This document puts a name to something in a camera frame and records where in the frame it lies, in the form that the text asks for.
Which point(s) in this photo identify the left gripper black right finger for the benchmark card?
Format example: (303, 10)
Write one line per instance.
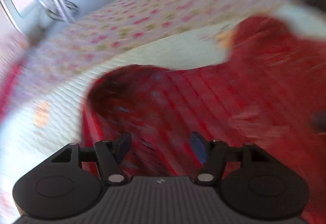
(212, 155)

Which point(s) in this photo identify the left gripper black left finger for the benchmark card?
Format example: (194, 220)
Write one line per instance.
(110, 154)

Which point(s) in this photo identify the red plaid cloth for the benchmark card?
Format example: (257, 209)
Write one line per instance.
(267, 93)

